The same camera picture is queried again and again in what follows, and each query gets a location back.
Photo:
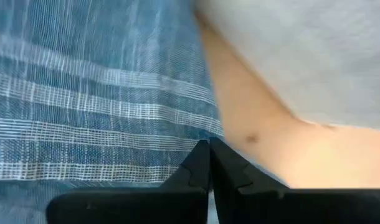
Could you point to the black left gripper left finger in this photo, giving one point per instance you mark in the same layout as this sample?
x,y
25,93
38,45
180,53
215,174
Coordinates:
x,y
131,205

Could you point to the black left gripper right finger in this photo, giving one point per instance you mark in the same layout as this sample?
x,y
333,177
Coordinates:
x,y
286,207

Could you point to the blue white-striped woven shirt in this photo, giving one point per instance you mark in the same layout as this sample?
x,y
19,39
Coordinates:
x,y
84,93

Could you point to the white perforated plastic basket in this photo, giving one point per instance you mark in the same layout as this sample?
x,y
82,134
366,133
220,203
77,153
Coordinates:
x,y
302,56

